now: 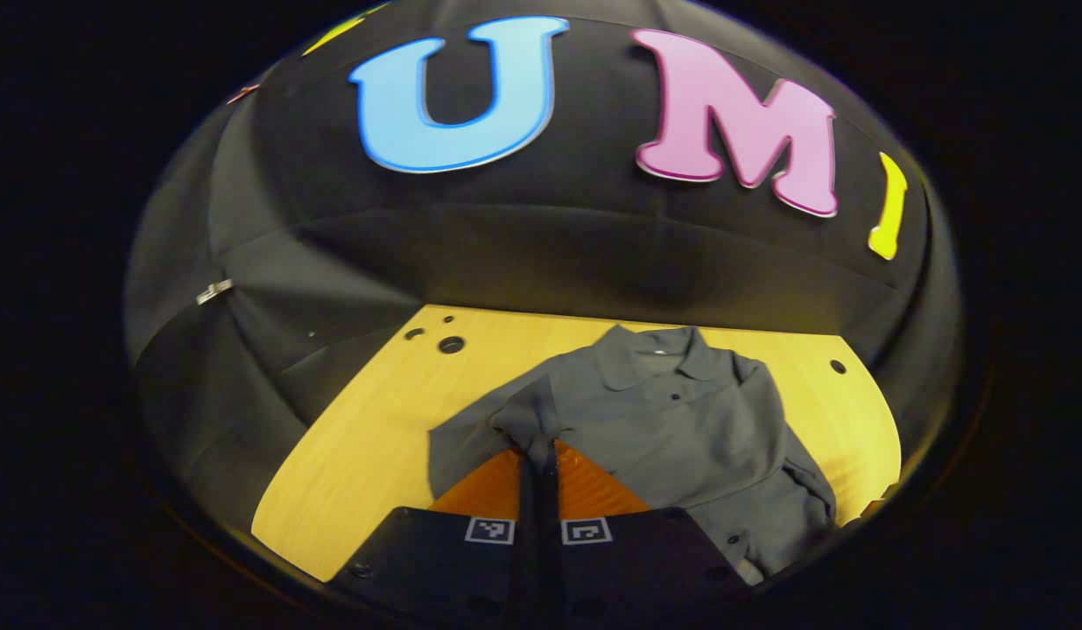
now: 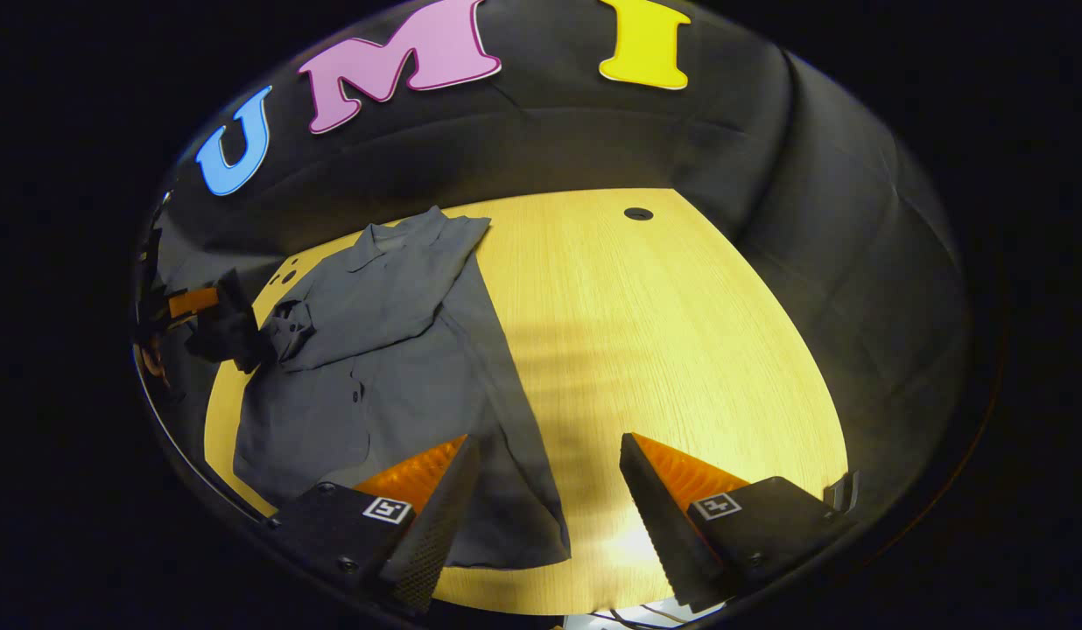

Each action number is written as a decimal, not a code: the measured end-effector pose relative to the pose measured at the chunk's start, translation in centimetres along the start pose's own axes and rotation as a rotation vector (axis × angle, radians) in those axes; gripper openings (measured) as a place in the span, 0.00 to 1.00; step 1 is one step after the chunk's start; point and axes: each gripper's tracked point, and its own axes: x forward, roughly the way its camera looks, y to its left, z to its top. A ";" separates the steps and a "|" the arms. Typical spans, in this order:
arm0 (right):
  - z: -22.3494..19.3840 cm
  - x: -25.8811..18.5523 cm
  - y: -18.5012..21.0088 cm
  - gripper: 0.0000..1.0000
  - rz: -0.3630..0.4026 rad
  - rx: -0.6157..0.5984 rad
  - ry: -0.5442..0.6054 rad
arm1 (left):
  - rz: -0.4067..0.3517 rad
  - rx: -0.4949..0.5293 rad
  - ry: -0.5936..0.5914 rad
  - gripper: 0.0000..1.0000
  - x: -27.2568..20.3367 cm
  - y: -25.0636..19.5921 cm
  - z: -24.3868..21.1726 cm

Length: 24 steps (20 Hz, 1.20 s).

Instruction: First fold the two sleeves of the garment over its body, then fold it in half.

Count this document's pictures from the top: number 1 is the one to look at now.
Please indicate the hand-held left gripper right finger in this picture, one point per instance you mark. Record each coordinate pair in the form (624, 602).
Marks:
(551, 569)

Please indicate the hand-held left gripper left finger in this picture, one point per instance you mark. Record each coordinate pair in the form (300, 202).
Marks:
(525, 569)

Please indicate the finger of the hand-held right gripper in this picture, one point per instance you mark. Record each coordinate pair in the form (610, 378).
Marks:
(875, 506)

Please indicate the grey polo shirt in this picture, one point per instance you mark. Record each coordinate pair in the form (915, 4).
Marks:
(681, 420)

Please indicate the black backdrop cloth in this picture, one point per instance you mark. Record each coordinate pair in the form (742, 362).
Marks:
(506, 236)

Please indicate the silver metal clip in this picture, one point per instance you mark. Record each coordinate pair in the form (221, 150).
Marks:
(214, 291)

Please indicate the copper cloth clip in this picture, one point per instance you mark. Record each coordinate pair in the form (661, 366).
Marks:
(242, 92)

